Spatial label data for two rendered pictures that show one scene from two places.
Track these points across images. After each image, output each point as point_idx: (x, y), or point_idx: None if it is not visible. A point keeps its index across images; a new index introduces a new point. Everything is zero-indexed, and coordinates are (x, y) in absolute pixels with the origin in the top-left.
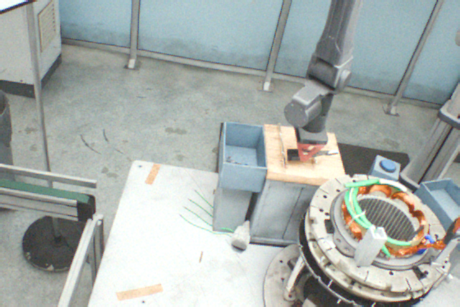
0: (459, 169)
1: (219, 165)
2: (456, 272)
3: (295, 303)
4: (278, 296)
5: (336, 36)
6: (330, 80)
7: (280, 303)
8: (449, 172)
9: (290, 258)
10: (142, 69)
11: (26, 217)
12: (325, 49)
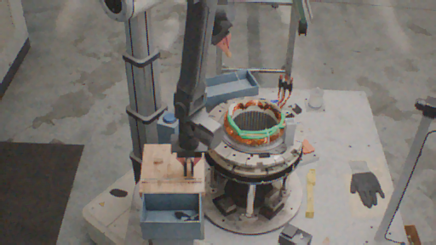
0: (8, 104)
1: (180, 235)
2: (118, 139)
3: (263, 211)
4: (255, 223)
5: (203, 77)
6: (203, 103)
7: (261, 222)
8: (10, 112)
9: (219, 213)
10: None
11: None
12: (198, 91)
